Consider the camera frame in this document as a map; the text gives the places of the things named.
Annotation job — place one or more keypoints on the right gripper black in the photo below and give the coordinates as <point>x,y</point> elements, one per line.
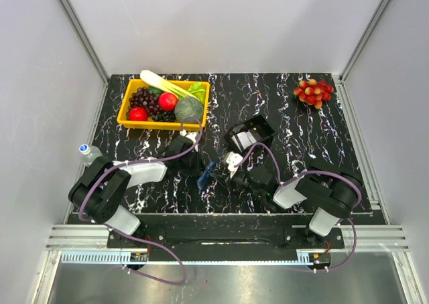
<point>232,178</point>

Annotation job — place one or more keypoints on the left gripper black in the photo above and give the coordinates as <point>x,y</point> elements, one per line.
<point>196,156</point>

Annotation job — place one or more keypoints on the blue card holder wallet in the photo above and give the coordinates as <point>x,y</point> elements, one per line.
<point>205,178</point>

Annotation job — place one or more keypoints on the black card tray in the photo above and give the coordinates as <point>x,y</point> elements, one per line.
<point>258,126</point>

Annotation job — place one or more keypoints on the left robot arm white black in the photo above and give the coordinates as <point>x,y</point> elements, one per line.
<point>99,191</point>

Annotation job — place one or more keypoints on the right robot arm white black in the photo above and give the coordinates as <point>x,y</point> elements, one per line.
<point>333,191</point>

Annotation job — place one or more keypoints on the dark blue grape bunch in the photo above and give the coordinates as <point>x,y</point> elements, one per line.
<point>164,116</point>

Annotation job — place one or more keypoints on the green cantaloupe melon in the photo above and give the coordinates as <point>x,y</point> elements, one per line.
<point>188,109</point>

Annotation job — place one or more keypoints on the red apple upper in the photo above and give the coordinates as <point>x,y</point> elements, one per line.
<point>167,101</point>

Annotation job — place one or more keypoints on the red apple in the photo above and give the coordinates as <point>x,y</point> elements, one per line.
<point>167,101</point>
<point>138,114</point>

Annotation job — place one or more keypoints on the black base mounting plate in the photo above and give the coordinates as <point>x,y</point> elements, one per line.
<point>235,237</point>

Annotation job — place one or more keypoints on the red apple lower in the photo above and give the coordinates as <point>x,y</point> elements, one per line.
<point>138,114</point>

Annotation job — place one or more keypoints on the green lettuce leaf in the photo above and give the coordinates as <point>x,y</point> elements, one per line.
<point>198,90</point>

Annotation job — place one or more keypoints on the purple grape bunch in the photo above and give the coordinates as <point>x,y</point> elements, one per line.
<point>145,99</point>

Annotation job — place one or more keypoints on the green avocado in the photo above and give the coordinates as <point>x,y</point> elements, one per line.
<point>154,91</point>

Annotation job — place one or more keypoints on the yellow plastic bin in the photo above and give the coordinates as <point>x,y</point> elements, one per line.
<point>132,87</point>

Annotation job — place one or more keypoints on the white daikon radish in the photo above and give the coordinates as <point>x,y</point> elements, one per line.
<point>156,81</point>

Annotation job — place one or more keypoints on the clear water bottle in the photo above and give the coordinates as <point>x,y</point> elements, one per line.
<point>88,153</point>

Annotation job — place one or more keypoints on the red lychee bunch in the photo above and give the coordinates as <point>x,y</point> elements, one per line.
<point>315,93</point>

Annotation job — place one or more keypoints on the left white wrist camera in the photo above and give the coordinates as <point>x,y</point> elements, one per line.
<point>191,136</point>

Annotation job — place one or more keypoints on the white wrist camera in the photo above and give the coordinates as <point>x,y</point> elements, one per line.
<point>231,162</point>
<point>191,136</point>

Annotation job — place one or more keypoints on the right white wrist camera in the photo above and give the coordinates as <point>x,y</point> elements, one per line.
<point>231,162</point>

